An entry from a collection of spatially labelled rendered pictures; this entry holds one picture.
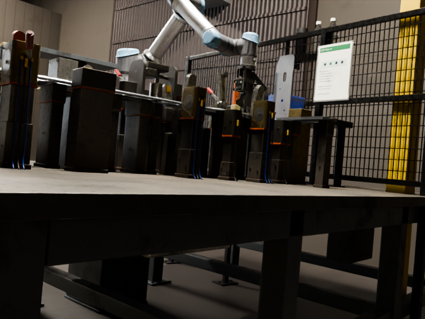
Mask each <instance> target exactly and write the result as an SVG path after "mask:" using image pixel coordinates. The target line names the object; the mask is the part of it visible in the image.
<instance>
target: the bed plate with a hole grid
mask: <svg viewBox="0 0 425 319"><path fill-rule="evenodd" d="M34 163H35V161H30V165H31V170H22V169H21V170H18V169H11V168H0V222H12V221H30V220H64V219H82V218H116V217H134V216H168V215H202V214H220V213H255V212H272V211H307V210H341V209H359V208H393V207H411V206H425V196H420V192H415V194H400V193H394V192H385V190H386V189H379V188H372V187H360V186H353V185H341V186H345V187H332V186H330V188H329V189H327V188H318V187H313V184H306V185H302V184H297V185H293V184H288V185H286V184H274V183H273V184H267V183H258V182H248V181H245V180H239V179H238V180H237V181H238V182H237V181H231V180H220V179H218V178H211V177H201V178H202V179H203V180H201V179H194V178H182V177H175V176H172V175H162V174H158V173H157V174H147V173H146V174H139V173H128V172H120V171H119V170H116V172H108V173H89V172H72V171H68V170H64V169H62V168H60V169H56V168H43V167H38V166H34Z"/></svg>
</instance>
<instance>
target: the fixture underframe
mask: <svg viewBox="0 0 425 319"><path fill-rule="evenodd" d="M419 208H420V206H411V207H393V208H359V209H341V210H307V211H272V212H255V213H220V214H202V215H168V216H134V217H116V218H82V219H64V220H30V221H12V222H0V319H40V308H41V306H44V303H42V302H41V301H42V287H43V282H45V283H47V284H49V285H51V286H53V287H55V288H58V289H60V290H62V291H64V292H67V293H69V294H71V295H72V296H75V297H77V298H79V299H81V300H84V301H86V302H88V303H90V304H93V305H94V306H97V307H98V308H100V309H103V310H105V311H107V312H109V313H112V314H114V315H116V316H118V317H120V318H122V319H180V318H177V317H175V316H173V315H170V314H167V313H165V312H163V311H160V310H157V309H155V308H153V307H151V306H148V305H146V304H143V303H140V302H138V301H136V300H134V299H131V298H129V297H126V296H124V295H121V294H118V293H117V292H114V291H111V290H109V289H107V288H104V287H101V286H100V285H97V284H94V283H92V282H89V281H87V280H85V279H82V278H80V277H77V276H75V275H72V274H70V273H68V272H65V271H62V270H60V269H58V268H55V267H53V266H56V265H67V264H72V263H83V262H89V261H99V260H109V259H115V258H126V257H131V256H145V257H147V258H150V262H149V276H148V283H147V284H148V285H151V286H153V285H160V284H167V283H170V282H171V280H168V279H165V278H163V264H164V258H167V259H169V260H173V261H177V262H180V263H184V264H186V265H190V266H194V267H197V268H201V269H204V270H207V271H210V272H214V273H218V274H221V275H225V276H227V277H231V278H235V279H238V280H242V281H244V282H248V283H251V284H255V285H259V286H260V290H259V305H258V313H257V319H296V312H297V297H300V298H302V299H306V300H309V301H313V302H315V303H319V304H323V305H326V306H330V307H333V308H336V309H339V310H343V311H347V312H350V313H354V314H356V315H359V316H357V317H355V318H353V319H402V318H404V317H406V316H407V315H409V314H410V304H411V295H412V293H408V294H406V295H404V296H402V285H403V270H404V262H405V247H406V238H407V224H410V223H418V222H419ZM378 227H382V229H381V244H380V252H379V268H378V267H375V266H369V265H363V264H360V263H356V262H358V261H363V260H368V259H371V258H372V256H373V242H374V228H378ZM319 234H328V245H327V253H326V256H322V255H319V254H314V253H308V252H305V251H302V237H303V236H308V235H319ZM260 241H264V242H260ZM230 245H231V256H230V263H227V262H224V261H220V260H216V259H213V258H208V257H205V256H201V255H198V254H194V253H195V252H201V251H210V250H216V249H226V248H229V247H230ZM241 247H242V248H246V249H250V250H254V251H259V252H262V268H261V272H260V271H257V270H253V269H250V268H246V267H245V266H240V265H238V264H239V256H240V248H241ZM301 261H302V262H305V263H310V264H313V265H318V266H323V267H326V268H332V269H335V270H340V271H343V272H348V273H353V274H356V275H362V276H365V277H370V278H375V279H377V280H378V283H377V291H376V302H373V301H369V300H366V299H362V298H359V297H354V296H350V295H347V294H343V293H340V292H336V291H331V290H328V289H324V288H321V287H317V286H314V285H310V284H305V283H302V282H299V274H300V262H301Z"/></svg>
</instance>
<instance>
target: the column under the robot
mask: <svg viewBox="0 0 425 319"><path fill-rule="evenodd" d="M149 262H150V258H147V257H145V256H131V257H126V258H115V259H109V260H99V261H89V262H83V263H72V264H68V273H70V274H72V275H75V276H77V277H80V278H82V279H85V280H87V281H89V282H92V283H94V284H97V285H100V286H101V287H104V288H107V289H109V290H111V291H114V292H117V293H118V294H121V295H124V296H126V297H129V298H131V299H134V300H136V301H138V302H140V303H143V304H144V303H147V300H146V297H147V283H148V276H149ZM65 298H67V299H69V300H71V301H73V302H75V303H78V304H80V305H82V306H84V307H86V308H88V309H90V310H92V311H95V312H96V313H103V312H106V311H105V310H103V309H100V308H98V307H97V306H94V305H93V304H90V303H88V302H86V301H84V300H81V299H79V298H77V297H75V296H72V295H71V294H69V293H67V292H66V295H65Z"/></svg>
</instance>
